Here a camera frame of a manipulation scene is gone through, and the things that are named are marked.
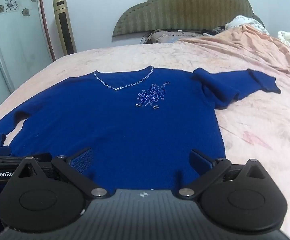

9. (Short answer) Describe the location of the flower print wardrobe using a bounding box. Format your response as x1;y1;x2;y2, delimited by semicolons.
0;0;56;105

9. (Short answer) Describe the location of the olive padded headboard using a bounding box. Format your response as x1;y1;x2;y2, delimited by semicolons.
112;0;265;38

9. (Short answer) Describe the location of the pink bed cover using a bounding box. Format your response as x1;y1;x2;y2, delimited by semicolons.
0;24;290;240

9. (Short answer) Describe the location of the gold tower air conditioner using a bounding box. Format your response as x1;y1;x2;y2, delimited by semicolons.
52;0;77;56

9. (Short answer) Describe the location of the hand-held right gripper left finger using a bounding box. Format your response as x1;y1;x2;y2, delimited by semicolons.
17;147;108;199

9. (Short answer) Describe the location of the dark clothes pile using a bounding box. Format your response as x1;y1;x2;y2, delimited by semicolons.
203;26;227;36

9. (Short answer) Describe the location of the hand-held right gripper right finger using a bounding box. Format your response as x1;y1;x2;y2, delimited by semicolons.
178;149;268;199

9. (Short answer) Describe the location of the blue beaded sweater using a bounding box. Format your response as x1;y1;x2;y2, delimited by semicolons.
0;65;282;196

